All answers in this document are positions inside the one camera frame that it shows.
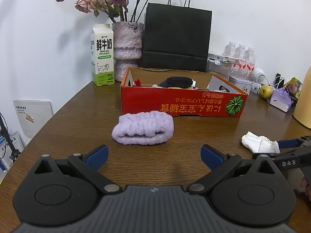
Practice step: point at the blue white paper packets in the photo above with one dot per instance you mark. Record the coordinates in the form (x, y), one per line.
(9, 150)

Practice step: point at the person's right hand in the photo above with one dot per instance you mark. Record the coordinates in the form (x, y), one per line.
(305, 185)

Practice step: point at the small white fan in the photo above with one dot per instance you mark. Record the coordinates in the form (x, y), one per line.
(259, 75)

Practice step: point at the flat white box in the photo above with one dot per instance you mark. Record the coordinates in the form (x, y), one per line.
(221, 58)

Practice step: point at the purple textured vase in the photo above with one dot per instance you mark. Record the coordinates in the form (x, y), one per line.
(127, 48)

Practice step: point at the black paper bag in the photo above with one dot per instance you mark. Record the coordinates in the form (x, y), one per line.
(177, 36)

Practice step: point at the green yellow snack packet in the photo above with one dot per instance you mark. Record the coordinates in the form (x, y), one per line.
(294, 86)

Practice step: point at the white tissue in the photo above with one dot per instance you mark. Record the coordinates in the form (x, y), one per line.
(260, 142)

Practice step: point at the green apple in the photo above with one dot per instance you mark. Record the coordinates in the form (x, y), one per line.
(265, 91)

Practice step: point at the black sock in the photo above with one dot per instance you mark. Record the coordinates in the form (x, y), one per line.
(176, 81)

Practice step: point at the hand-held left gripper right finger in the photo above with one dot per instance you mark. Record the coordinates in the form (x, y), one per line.
(213, 157)

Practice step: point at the white flat panel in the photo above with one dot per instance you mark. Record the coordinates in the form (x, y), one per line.
(34, 116)

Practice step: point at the pale tin box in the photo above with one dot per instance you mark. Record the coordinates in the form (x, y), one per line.
(240, 85)

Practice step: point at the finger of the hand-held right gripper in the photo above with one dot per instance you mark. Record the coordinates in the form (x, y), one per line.
(288, 143)
(295, 152)

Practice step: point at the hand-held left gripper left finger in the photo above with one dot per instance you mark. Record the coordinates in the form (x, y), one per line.
(97, 157)

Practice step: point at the black power adapter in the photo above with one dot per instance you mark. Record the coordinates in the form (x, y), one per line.
(279, 80)

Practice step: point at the clear container of nuts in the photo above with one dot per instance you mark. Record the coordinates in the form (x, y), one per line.
(218, 70)

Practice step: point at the red cardboard box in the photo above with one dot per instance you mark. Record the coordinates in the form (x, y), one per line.
(170, 103)

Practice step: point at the red artificial rose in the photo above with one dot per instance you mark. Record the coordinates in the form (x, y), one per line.
(137, 82)

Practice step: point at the black light stand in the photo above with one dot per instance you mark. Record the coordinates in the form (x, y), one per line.
(7, 136)

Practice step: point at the lavender fluffy headband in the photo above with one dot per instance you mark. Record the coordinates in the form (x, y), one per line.
(143, 128)

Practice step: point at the purple gift bag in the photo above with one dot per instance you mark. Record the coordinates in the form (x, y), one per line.
(280, 100)

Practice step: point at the white green milk carton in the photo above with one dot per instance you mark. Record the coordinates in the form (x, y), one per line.
(102, 55)

